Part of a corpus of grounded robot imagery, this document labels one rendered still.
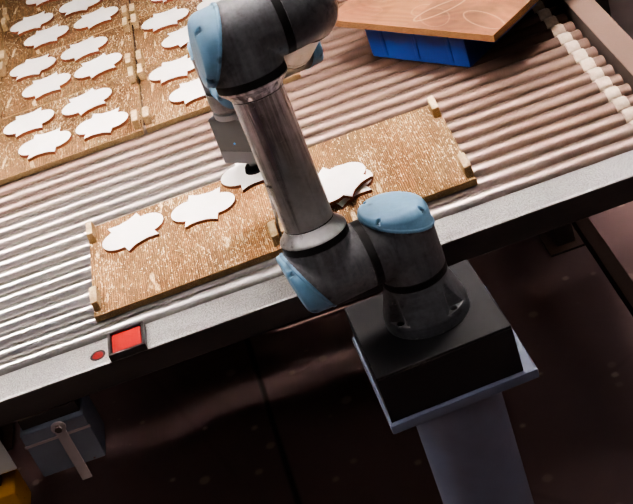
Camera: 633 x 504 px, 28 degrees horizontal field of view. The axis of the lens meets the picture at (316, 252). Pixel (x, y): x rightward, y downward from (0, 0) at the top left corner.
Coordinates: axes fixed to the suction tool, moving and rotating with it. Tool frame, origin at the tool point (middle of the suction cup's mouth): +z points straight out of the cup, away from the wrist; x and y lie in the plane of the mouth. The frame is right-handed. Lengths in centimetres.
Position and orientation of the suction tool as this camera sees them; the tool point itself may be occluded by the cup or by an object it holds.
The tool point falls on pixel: (257, 173)
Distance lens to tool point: 254.9
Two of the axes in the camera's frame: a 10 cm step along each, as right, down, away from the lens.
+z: 2.9, 7.8, 5.6
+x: -4.3, 6.3, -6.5
